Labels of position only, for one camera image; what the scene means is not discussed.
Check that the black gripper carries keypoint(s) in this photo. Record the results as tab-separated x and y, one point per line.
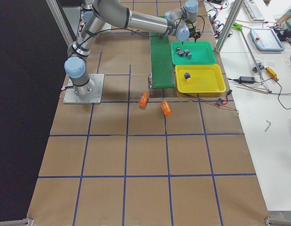
192	30

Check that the yellow push button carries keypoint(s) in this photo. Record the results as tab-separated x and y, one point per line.
187	77

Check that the orange cylinder labelled 4680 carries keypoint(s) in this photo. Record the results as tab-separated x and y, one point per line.
166	108

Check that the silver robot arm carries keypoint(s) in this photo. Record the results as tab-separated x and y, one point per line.
120	18
185	16

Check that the person forearm green sleeve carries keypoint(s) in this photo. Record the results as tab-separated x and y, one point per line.
285	21

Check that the green plastic tray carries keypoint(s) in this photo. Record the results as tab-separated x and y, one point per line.
202	53

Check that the yellow plastic tray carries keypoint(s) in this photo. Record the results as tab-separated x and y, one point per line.
207	80

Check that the green conveyor belt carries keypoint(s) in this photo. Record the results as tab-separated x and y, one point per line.
161	63

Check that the black power adapter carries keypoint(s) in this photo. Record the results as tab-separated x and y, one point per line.
247	79

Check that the wooden stick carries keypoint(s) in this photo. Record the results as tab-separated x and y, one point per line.
252	89

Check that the small blue circuit board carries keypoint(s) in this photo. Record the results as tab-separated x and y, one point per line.
220	101

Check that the white keyboard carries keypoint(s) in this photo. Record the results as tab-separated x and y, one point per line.
253	11

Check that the blue teach pendant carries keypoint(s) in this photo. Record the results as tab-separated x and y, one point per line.
266	40

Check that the gold power resistor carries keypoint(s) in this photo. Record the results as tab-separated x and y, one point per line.
271	73

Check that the green-handled reacher grabber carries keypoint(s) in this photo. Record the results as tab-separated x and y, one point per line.
239	27

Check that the aluminium frame post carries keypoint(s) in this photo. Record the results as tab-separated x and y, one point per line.
228	25

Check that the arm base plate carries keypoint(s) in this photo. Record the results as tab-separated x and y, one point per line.
87	94

